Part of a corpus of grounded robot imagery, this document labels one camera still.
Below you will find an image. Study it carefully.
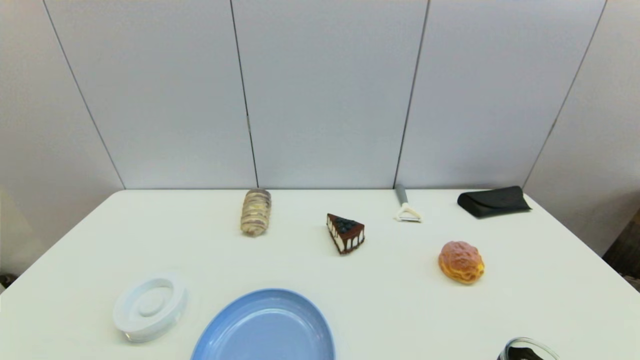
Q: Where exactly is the chocolate blueberry cake slice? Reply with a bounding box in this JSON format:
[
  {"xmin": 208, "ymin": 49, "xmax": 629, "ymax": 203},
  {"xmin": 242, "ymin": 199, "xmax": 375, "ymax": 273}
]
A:
[{"xmin": 326, "ymin": 213, "xmax": 366, "ymax": 255}]

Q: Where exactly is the grey-handled white peeler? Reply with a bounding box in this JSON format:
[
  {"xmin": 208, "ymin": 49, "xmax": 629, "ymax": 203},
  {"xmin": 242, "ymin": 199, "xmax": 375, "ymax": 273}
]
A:
[{"xmin": 395, "ymin": 184, "xmax": 423, "ymax": 223}]

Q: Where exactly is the clear glass jar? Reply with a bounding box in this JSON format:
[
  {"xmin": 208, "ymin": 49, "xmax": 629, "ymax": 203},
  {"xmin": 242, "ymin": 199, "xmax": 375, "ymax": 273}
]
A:
[{"xmin": 497, "ymin": 337, "xmax": 561, "ymax": 360}]

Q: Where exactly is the blue oval plate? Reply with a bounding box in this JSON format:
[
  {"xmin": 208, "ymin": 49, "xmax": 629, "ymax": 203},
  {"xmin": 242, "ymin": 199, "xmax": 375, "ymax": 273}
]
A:
[{"xmin": 190, "ymin": 288, "xmax": 336, "ymax": 360}]

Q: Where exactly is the long twisted striped bread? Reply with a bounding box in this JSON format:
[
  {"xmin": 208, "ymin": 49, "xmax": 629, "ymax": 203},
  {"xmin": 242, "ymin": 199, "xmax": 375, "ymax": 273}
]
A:
[{"xmin": 240, "ymin": 188, "xmax": 272, "ymax": 237}]

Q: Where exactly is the white round lid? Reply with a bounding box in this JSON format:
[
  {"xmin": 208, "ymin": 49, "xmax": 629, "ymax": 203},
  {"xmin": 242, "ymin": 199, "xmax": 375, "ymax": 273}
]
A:
[{"xmin": 112, "ymin": 273, "xmax": 188, "ymax": 344}]

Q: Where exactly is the round golden cream puff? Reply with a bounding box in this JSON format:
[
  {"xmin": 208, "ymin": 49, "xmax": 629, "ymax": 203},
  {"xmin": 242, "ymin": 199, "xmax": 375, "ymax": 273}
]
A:
[{"xmin": 438, "ymin": 241, "xmax": 486, "ymax": 285}]

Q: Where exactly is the black glasses case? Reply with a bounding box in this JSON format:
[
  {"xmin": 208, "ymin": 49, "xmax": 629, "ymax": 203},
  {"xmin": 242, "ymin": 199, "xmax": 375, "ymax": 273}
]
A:
[{"xmin": 457, "ymin": 186, "xmax": 532, "ymax": 219}]

